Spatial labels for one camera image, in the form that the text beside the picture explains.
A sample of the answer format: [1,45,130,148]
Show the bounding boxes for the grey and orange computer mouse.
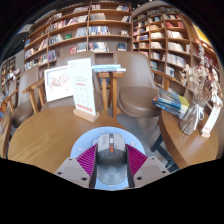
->
[95,133,129,188]

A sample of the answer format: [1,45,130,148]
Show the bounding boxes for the curved wooden bookshelf unit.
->
[131,4,224,111]

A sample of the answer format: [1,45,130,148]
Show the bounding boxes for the wooden side table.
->
[158,106,221,169]

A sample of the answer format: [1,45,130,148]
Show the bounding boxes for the white sign on wooden stand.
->
[67,57,100,123]

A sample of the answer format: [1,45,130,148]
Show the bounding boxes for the glass vase with dried flowers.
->
[179,43,224,136]

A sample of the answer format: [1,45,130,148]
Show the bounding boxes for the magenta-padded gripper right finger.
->
[125,143,171,188]

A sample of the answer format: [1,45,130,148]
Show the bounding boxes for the white framed pink flower picture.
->
[44,65,73,103]

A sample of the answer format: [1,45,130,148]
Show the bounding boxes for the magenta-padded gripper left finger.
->
[54,145,99,188]

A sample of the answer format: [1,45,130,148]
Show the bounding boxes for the distant wooden bookshelf unit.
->
[0,54,22,98]

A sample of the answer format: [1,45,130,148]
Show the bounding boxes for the brown armchair with wooden arms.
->
[0,66,38,129]
[112,49,188,119]
[22,49,113,116]

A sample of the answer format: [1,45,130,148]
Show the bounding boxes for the stack of books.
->
[152,87,190,120]

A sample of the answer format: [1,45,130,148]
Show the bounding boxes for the small white table sign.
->
[200,104,222,138]

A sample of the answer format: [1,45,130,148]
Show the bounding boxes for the round light blue mouse pad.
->
[70,126,146,192]

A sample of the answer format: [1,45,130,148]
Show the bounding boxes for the light blue books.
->
[91,63,127,73]

